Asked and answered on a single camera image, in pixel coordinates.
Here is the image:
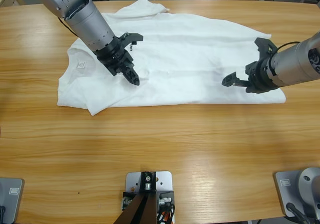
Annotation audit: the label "white mount block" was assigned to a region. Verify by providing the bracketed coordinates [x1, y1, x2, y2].
[121, 171, 176, 224]

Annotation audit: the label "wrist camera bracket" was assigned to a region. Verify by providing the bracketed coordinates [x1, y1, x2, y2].
[119, 32, 144, 46]
[254, 37, 278, 60]

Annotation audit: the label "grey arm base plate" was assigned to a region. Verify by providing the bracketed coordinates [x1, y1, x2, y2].
[0, 178, 25, 224]
[273, 167, 320, 221]

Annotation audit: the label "orange and black cables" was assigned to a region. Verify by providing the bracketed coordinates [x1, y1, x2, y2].
[156, 204, 177, 224]

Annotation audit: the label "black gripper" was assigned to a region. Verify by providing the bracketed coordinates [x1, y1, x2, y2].
[221, 56, 280, 94]
[94, 36, 141, 86]

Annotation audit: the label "white Unitree T-shirt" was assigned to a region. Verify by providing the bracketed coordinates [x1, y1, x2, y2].
[56, 0, 287, 117]

